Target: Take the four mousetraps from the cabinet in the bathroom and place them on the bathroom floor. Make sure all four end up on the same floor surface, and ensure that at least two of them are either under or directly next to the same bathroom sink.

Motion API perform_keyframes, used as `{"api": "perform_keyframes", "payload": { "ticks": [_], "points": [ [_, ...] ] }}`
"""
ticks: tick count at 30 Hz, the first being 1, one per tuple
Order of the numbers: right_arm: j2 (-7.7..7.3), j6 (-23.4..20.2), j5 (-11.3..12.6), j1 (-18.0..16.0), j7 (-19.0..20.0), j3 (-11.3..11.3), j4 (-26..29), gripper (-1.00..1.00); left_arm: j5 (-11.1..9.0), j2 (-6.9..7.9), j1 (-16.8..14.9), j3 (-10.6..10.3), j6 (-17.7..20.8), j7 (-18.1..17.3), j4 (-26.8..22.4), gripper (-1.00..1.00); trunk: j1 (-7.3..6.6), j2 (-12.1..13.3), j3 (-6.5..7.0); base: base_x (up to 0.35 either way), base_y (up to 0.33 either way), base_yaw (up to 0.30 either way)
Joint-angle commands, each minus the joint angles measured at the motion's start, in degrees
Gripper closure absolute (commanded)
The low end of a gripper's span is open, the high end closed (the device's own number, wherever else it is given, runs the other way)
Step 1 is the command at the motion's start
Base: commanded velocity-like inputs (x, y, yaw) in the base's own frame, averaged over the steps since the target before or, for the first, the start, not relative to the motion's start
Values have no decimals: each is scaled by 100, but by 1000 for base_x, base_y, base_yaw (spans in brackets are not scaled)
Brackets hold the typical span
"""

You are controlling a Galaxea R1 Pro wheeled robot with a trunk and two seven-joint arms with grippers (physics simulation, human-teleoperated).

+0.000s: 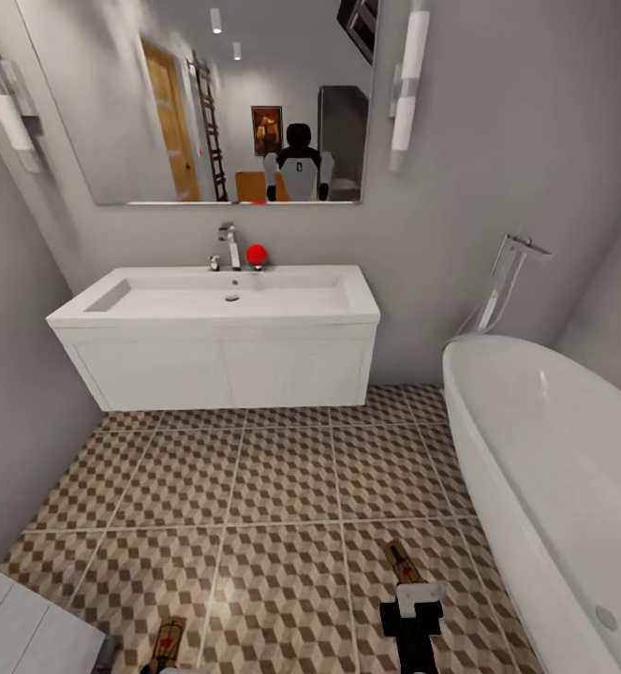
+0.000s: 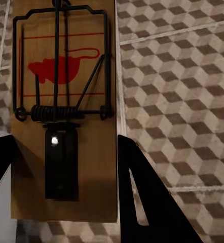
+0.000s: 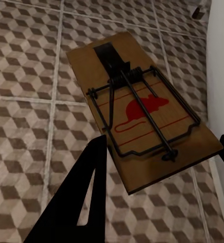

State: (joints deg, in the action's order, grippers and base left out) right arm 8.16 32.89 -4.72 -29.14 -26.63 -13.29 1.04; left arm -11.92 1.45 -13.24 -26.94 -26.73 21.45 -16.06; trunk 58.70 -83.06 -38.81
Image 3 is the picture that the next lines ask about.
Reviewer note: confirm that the bathtub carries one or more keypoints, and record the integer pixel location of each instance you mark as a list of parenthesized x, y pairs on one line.
[(215, 80)]

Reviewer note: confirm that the mousetrap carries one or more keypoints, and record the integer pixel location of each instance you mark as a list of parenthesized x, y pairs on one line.
[(152, 132)]

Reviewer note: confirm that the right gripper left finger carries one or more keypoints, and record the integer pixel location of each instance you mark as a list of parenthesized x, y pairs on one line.
[(58, 222)]

